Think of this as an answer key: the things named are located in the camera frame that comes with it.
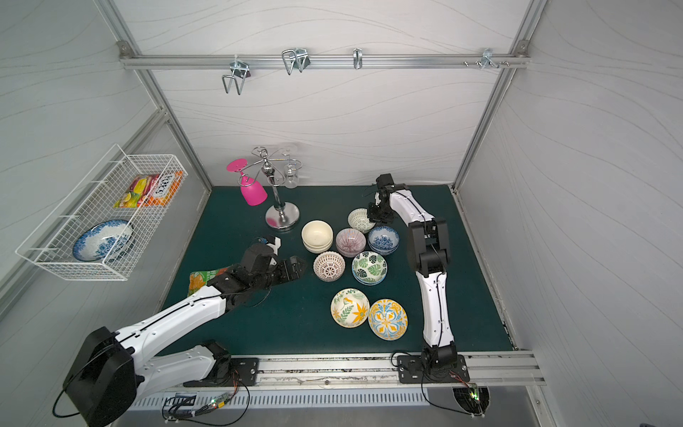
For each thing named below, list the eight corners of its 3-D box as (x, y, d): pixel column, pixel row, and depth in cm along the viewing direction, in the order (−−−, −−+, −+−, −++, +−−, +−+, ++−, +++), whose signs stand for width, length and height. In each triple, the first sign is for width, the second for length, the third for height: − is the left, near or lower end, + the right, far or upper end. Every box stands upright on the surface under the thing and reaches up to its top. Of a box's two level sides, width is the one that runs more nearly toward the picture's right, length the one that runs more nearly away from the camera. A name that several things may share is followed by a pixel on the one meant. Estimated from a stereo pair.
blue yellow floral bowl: (368, 343, 80) (369, 339, 76) (367, 303, 87) (367, 298, 84) (408, 343, 80) (410, 339, 76) (402, 303, 88) (405, 298, 84)
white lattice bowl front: (313, 282, 91) (312, 278, 89) (315, 255, 98) (314, 251, 95) (345, 282, 91) (345, 278, 89) (345, 256, 98) (345, 251, 95)
